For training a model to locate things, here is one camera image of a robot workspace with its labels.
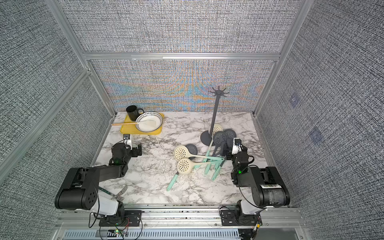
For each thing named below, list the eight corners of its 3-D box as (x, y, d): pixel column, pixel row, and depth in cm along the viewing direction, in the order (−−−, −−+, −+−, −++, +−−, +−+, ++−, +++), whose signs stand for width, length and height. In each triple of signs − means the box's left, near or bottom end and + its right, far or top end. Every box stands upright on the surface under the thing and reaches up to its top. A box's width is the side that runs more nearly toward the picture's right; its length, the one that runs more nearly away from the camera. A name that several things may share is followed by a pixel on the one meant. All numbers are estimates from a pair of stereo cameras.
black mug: (125, 117, 117) (122, 110, 111) (133, 110, 122) (131, 103, 116) (134, 121, 114) (131, 114, 108) (142, 114, 119) (140, 107, 113)
